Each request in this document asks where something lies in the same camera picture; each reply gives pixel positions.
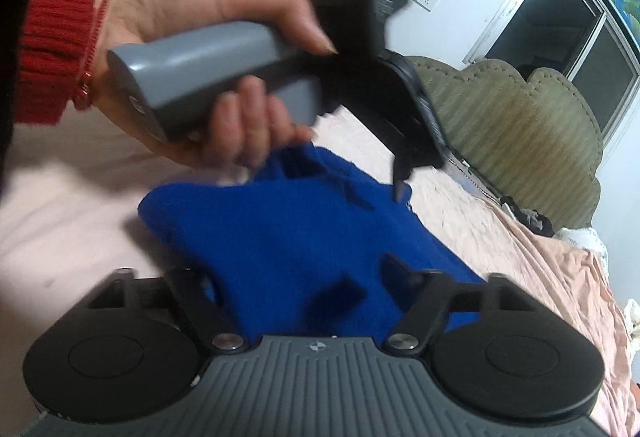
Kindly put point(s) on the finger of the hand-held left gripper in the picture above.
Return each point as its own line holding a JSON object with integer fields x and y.
{"x": 401, "y": 182}

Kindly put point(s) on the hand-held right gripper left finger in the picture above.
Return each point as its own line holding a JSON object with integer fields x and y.
{"x": 195, "y": 302}

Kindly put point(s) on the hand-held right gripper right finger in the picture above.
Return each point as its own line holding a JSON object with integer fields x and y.
{"x": 400, "y": 274}

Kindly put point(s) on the blue knit sweater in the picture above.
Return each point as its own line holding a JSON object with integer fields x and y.
{"x": 280, "y": 242}

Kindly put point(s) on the person's left forearm red sleeve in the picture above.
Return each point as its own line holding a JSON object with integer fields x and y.
{"x": 55, "y": 42}

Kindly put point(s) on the person's left hand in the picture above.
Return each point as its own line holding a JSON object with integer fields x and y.
{"x": 210, "y": 4}

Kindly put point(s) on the olive green padded headboard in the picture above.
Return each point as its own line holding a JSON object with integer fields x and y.
{"x": 510, "y": 127}

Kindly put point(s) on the dark cloth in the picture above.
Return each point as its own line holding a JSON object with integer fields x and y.
{"x": 530, "y": 217}

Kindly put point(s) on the pink bed blanket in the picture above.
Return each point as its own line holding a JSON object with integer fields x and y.
{"x": 75, "y": 217}

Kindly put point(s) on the white printed cloth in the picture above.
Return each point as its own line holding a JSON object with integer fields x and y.
{"x": 582, "y": 242}

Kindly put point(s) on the person's black garment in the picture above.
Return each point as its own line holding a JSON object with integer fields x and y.
{"x": 15, "y": 17}

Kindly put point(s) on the window with white frame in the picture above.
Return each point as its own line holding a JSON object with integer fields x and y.
{"x": 555, "y": 27}

